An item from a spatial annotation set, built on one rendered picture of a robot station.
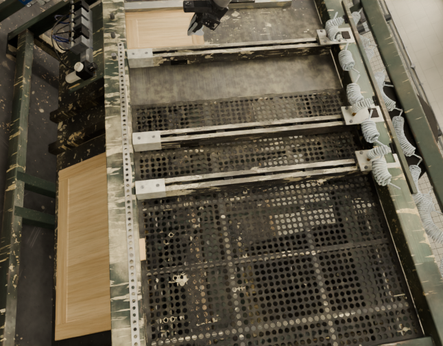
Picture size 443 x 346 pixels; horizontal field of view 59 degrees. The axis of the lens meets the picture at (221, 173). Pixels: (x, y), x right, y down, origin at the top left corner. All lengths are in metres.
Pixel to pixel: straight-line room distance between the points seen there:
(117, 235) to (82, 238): 0.49
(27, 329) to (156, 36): 1.68
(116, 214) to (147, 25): 1.09
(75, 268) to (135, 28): 1.30
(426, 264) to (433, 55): 5.94
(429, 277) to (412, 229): 0.20
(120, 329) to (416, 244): 1.23
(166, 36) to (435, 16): 6.26
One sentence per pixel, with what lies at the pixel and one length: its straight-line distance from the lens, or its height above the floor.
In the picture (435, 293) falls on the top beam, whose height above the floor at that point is 1.92.
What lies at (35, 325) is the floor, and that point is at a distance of 2.44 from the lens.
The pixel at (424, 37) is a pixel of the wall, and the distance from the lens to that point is 7.74.
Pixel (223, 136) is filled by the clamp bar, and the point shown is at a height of 1.27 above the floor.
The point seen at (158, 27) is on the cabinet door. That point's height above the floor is 1.04.
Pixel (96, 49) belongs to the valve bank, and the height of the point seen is 0.76.
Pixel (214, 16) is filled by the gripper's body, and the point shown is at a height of 1.46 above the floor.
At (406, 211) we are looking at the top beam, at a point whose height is 1.92.
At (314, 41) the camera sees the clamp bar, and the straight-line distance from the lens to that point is 2.26.
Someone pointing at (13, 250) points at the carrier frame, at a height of 0.18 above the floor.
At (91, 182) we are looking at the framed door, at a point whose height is 0.49.
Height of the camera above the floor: 1.86
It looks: 21 degrees down
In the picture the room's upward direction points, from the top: 71 degrees clockwise
